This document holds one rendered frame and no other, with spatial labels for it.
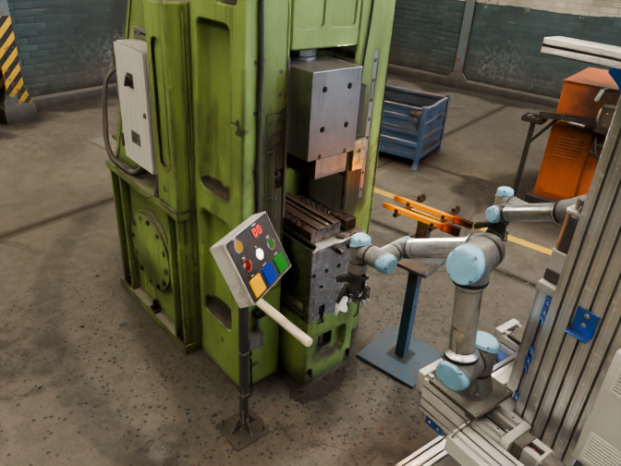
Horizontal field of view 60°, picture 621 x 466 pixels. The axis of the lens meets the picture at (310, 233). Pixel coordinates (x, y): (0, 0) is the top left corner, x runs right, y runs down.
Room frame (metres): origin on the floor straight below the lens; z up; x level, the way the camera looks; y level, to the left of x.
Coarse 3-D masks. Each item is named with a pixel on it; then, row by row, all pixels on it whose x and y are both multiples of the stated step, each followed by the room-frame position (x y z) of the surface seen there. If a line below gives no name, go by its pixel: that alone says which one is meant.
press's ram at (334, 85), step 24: (312, 72) 2.30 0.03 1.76; (336, 72) 2.39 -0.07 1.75; (360, 72) 2.49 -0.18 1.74; (312, 96) 2.30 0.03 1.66; (336, 96) 2.40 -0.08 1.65; (288, 120) 2.40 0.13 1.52; (312, 120) 2.31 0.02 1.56; (336, 120) 2.40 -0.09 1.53; (288, 144) 2.40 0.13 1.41; (312, 144) 2.31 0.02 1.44; (336, 144) 2.41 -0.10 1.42
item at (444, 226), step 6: (384, 204) 2.61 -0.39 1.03; (390, 204) 2.60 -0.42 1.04; (402, 210) 2.55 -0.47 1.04; (408, 210) 2.55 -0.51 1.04; (408, 216) 2.52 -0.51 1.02; (414, 216) 2.50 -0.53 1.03; (420, 216) 2.48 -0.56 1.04; (426, 216) 2.49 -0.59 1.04; (426, 222) 2.46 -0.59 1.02; (432, 222) 2.43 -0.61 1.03; (438, 222) 2.43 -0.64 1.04; (444, 222) 2.43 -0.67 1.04; (444, 228) 2.40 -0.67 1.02; (450, 228) 2.38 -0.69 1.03; (456, 228) 2.36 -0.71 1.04; (450, 234) 2.37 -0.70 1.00; (456, 234) 2.36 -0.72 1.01
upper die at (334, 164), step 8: (344, 152) 2.46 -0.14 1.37; (288, 160) 2.47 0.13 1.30; (296, 160) 2.43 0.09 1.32; (320, 160) 2.35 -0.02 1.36; (328, 160) 2.38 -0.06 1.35; (336, 160) 2.42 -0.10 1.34; (344, 160) 2.45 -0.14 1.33; (296, 168) 2.43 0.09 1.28; (304, 168) 2.38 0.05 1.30; (312, 168) 2.34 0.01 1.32; (320, 168) 2.35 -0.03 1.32; (328, 168) 2.38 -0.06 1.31; (336, 168) 2.42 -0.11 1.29; (344, 168) 2.46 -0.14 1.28; (312, 176) 2.34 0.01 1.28; (320, 176) 2.35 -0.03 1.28
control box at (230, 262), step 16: (240, 224) 2.04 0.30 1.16; (256, 224) 2.01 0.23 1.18; (224, 240) 1.85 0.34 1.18; (240, 240) 1.88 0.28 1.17; (256, 240) 1.95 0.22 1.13; (224, 256) 1.79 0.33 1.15; (240, 256) 1.83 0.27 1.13; (256, 256) 1.90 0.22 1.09; (272, 256) 1.98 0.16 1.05; (224, 272) 1.79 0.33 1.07; (240, 272) 1.78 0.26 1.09; (256, 272) 1.85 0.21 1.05; (240, 288) 1.76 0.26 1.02; (240, 304) 1.76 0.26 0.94
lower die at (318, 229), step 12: (288, 192) 2.77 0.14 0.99; (288, 204) 2.61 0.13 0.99; (288, 216) 2.49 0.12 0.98; (300, 216) 2.48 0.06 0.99; (312, 216) 2.47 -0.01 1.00; (324, 216) 2.50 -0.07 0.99; (300, 228) 2.39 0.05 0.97; (312, 228) 2.38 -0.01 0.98; (324, 228) 2.39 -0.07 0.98; (336, 228) 2.45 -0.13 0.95; (312, 240) 2.34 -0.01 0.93
